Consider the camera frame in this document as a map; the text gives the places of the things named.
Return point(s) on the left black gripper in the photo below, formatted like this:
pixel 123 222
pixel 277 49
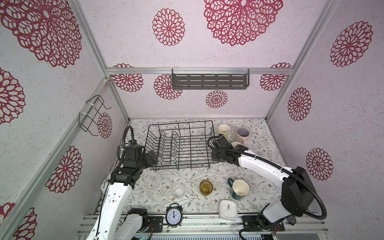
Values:
pixel 150 162

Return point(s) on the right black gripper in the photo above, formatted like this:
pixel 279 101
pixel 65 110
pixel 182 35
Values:
pixel 219 149

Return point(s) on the green ceramic mug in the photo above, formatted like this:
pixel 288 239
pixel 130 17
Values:
pixel 224 130

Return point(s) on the black wire dish rack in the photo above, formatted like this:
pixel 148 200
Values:
pixel 181 145

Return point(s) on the clear glass cup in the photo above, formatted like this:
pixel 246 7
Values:
pixel 178 190

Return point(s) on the grey ceramic mug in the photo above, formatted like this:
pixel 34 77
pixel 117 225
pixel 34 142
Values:
pixel 236 144

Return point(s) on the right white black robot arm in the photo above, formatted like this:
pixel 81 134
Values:
pixel 298 195

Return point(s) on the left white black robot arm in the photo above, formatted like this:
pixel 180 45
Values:
pixel 123 178

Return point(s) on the pink iridescent mug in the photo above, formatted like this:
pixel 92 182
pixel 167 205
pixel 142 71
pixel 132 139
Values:
pixel 242 135

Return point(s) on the amber glass cup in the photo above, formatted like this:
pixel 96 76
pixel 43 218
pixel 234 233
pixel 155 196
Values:
pixel 206 187

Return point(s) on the dark green cream mug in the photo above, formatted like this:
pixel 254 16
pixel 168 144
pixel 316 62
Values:
pixel 239 188

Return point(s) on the white twin-bell alarm clock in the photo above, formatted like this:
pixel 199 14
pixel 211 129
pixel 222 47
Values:
pixel 105 183

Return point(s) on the white square alarm clock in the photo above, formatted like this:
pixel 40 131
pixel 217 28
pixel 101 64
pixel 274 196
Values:
pixel 228 210

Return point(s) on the black round alarm clock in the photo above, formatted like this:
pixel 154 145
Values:
pixel 174 215

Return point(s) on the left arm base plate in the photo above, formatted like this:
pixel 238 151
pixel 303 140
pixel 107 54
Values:
pixel 152 224

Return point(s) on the black wire wall basket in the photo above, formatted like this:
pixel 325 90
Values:
pixel 88 120

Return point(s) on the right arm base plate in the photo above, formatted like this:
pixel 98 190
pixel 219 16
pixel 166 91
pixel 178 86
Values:
pixel 253 221

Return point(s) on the grey wall shelf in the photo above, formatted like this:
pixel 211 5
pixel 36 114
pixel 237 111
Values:
pixel 181 81

